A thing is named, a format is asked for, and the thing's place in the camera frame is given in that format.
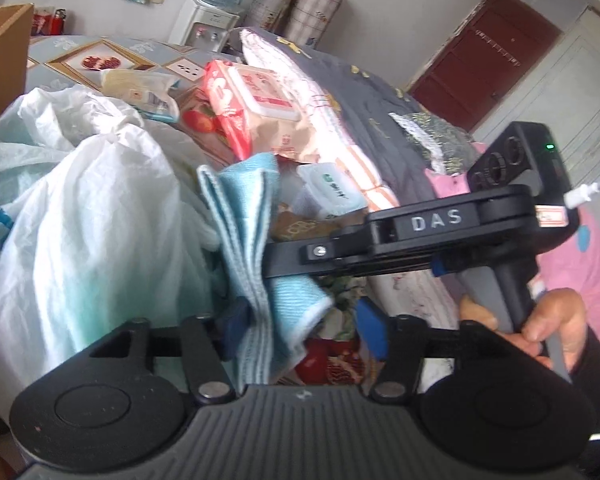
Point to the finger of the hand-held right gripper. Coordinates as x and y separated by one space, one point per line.
295 260

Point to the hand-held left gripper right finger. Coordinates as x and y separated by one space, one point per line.
372 330

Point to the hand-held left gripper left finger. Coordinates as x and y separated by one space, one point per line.
232 327

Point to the green white fabric bundle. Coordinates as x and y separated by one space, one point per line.
345 310

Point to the light blue towel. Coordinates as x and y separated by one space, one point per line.
245 220

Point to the white plastic bag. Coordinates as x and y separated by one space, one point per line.
95 220

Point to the person's right hand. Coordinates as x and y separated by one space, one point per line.
565 315

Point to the brown printed packet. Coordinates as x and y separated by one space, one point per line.
300 227

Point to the small white green-label packet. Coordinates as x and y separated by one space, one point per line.
332 187

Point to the pink blanket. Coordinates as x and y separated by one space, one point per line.
597 260

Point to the floral pillow with lace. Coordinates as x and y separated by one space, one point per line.
435 135

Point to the red wet wipes pack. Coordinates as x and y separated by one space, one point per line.
230 105

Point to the grey quilt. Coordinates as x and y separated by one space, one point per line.
380 105

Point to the red-brown door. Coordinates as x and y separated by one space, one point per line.
480 60

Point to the white panel door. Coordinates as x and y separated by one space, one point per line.
585 85

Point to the clear snack bag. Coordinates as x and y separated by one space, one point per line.
135 90

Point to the white water dispenser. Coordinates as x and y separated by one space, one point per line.
205 27

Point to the fruit printed mat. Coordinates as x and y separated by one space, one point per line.
145 55

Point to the red thermos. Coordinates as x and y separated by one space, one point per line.
58 22

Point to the cardboard box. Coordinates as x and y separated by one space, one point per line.
2 70

